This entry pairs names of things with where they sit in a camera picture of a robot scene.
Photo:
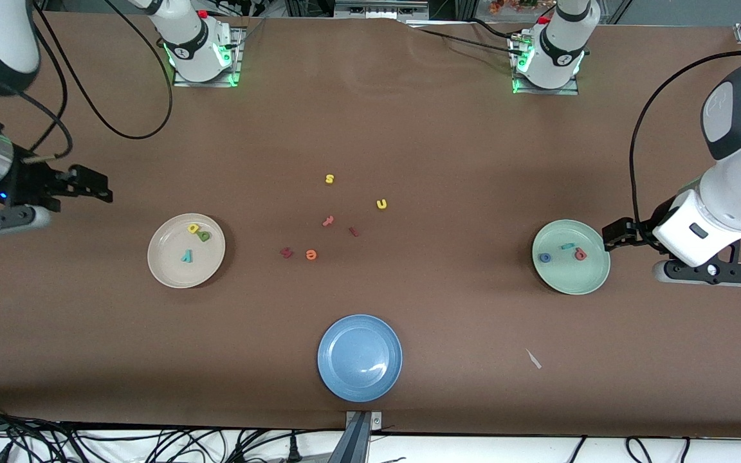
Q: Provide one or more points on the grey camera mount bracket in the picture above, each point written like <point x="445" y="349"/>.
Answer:
<point x="357" y="444"/>

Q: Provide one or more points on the brown table cover sheet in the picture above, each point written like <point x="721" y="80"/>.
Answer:
<point x="87" y="354"/>

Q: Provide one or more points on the white paper scrap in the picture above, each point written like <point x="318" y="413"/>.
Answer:
<point x="533" y="359"/>

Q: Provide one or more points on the black power plug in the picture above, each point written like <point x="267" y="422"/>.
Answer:
<point x="293" y="453"/>

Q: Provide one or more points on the blue plate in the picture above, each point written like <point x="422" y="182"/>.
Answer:
<point x="359" y="358"/>

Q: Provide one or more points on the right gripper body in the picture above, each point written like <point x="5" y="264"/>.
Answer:
<point x="31" y="181"/>

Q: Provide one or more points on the orange flower decoration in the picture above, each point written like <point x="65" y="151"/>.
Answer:
<point x="512" y="5"/>

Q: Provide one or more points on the pink foam letter p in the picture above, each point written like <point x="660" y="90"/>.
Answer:
<point x="580" y="255"/>

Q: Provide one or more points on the grey equipment box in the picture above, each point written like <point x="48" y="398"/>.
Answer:
<point x="380" y="9"/>

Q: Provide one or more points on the light green plate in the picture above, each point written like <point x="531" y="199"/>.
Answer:
<point x="570" y="276"/>

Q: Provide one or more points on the beige plate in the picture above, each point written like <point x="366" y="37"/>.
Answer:
<point x="168" y="257"/>

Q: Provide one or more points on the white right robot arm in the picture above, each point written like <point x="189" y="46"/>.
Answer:
<point x="4" y="38"/>

